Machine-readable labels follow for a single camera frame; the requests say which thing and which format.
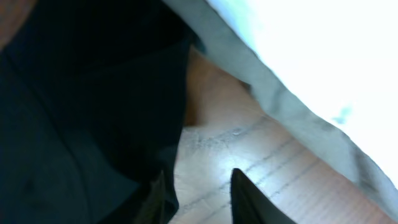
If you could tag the white printed t-shirt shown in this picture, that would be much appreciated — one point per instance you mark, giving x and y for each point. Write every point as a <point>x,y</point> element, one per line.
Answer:
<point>326,70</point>

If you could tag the black pants red waistband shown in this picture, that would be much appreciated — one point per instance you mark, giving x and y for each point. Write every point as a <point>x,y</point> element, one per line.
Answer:
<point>93,100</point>

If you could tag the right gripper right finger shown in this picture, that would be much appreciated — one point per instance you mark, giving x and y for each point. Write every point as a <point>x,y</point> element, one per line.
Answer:
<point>250,206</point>

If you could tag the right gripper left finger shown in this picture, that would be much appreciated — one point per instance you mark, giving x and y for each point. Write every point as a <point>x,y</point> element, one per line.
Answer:
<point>152,210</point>

